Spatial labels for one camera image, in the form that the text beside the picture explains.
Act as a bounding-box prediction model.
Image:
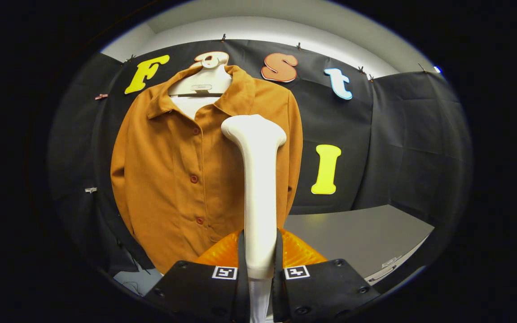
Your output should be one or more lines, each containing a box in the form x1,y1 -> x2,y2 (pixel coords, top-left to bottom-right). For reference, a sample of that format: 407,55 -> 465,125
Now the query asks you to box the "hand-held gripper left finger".
144,230 -> 251,323

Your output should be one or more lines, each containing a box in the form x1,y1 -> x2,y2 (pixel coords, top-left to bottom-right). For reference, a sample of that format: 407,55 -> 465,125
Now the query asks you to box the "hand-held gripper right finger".
271,228 -> 381,323

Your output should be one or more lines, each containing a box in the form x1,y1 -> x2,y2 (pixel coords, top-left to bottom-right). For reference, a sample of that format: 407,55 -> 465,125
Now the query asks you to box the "orange button-up shirt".
110,65 -> 304,275

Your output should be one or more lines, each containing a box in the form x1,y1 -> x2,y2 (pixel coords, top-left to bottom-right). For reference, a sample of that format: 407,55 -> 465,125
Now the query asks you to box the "grey cabinet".
267,205 -> 435,285

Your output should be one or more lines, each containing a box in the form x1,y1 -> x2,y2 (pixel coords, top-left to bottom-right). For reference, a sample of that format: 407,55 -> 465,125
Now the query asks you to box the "black backdrop cloth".
48,39 -> 473,292

